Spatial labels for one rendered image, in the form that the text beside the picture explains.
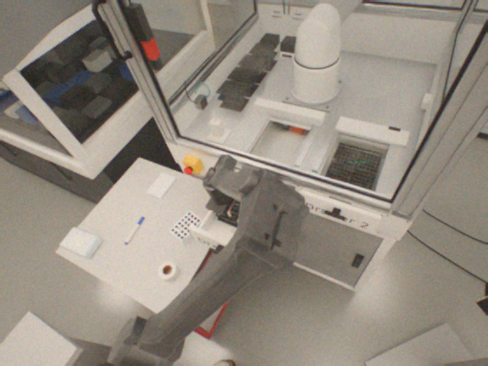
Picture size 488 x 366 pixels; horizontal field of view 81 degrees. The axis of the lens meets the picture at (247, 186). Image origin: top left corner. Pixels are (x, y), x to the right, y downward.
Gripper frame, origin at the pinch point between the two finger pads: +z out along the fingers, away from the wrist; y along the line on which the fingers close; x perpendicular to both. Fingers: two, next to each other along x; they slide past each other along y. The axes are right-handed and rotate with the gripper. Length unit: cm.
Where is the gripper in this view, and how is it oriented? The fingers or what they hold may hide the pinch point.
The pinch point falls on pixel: (227, 208)
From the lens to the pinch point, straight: 100.5
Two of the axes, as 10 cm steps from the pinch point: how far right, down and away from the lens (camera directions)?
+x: -8.7, -3.3, 3.6
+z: 1.7, 4.7, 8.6
